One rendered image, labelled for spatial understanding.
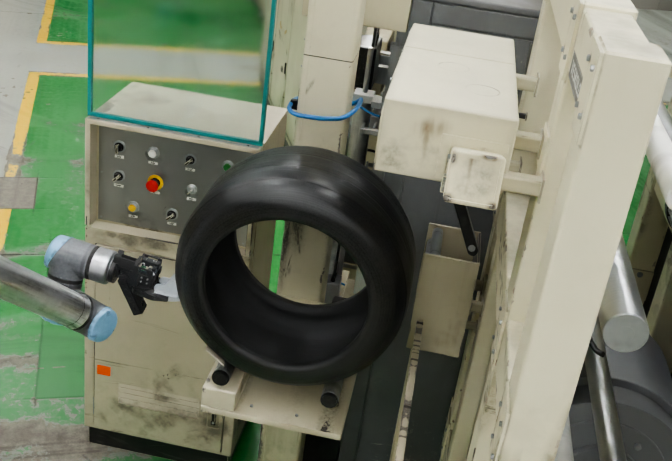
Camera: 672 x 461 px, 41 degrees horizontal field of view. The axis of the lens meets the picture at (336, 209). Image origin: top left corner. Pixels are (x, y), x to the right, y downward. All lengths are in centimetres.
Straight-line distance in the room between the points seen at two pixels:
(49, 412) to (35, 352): 40
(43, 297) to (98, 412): 126
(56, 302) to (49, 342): 183
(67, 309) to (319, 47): 88
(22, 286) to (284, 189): 62
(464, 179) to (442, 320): 94
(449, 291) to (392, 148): 82
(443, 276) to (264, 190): 60
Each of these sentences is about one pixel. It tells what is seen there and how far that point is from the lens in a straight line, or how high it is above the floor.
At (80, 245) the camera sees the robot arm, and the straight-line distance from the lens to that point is 238.
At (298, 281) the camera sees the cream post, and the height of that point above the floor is 100.
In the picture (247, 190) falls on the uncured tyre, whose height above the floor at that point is 142.
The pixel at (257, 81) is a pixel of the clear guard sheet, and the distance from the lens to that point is 265.
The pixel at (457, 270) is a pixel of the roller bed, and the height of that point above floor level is 117.
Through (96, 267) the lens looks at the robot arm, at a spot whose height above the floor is 111.
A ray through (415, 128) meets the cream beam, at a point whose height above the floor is 173.
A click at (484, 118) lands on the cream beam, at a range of 163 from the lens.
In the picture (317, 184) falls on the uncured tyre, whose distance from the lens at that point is 203.
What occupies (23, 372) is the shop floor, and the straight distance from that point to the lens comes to 386.
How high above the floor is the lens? 229
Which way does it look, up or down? 26 degrees down
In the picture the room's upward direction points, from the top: 8 degrees clockwise
